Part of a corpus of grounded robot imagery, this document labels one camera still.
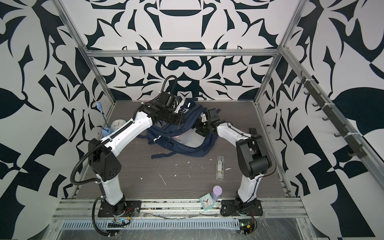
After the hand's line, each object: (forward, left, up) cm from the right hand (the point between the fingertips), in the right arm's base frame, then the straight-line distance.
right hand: (190, 126), depth 91 cm
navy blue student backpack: (-4, +2, -7) cm, 8 cm away
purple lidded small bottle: (-36, -12, -3) cm, 38 cm away
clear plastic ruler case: (-21, -17, -12) cm, 29 cm away
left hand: (-1, +2, +11) cm, 11 cm away
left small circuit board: (-47, +34, -9) cm, 58 cm away
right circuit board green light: (-48, -26, -14) cm, 56 cm away
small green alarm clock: (-38, -8, -10) cm, 40 cm away
